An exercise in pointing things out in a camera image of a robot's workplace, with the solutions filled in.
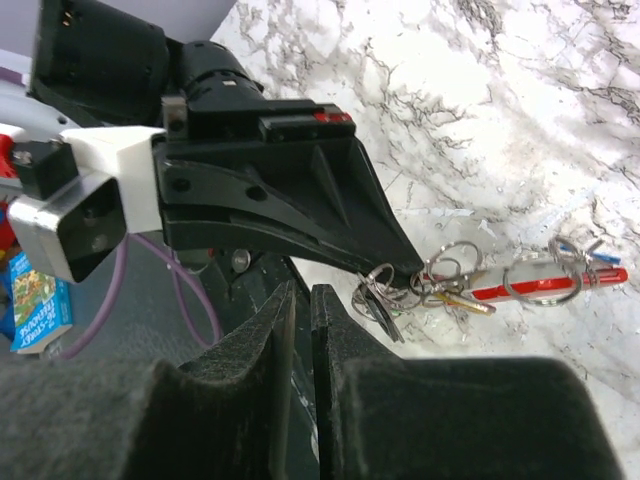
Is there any metal key organizer red handle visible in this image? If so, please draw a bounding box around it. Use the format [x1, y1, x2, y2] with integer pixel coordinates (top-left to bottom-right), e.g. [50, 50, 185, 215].
[351, 235, 629, 342]

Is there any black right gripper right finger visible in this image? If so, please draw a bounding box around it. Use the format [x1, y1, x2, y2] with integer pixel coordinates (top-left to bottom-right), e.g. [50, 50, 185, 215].
[310, 285, 623, 479]

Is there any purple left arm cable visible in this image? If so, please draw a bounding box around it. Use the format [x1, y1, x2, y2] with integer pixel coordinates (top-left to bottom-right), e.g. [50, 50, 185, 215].
[59, 234, 224, 360]

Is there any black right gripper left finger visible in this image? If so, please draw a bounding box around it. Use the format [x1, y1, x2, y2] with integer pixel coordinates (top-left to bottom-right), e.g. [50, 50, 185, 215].
[1, 282, 295, 479]

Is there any blue illustrated book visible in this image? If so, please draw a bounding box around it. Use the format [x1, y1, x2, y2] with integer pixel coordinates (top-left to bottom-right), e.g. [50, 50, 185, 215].
[9, 252, 73, 354]

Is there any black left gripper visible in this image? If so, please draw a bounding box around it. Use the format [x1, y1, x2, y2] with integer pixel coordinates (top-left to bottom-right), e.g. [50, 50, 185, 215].
[152, 95, 422, 285]

